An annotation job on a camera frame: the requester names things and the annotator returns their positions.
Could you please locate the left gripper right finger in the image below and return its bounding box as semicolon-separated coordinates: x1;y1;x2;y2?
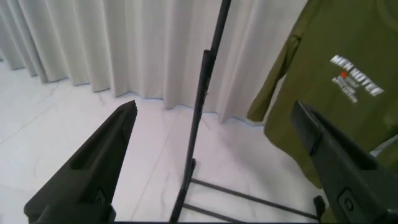
289;99;398;224

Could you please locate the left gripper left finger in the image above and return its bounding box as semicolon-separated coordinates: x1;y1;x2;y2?
24;100;138;223

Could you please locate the green sleeveless shirt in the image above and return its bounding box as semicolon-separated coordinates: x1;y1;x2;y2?
246;0;398;223

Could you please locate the black clothes rack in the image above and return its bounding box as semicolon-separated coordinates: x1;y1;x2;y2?
169;0;326;223

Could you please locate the white curtain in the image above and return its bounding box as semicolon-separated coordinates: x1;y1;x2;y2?
0;0;308;125

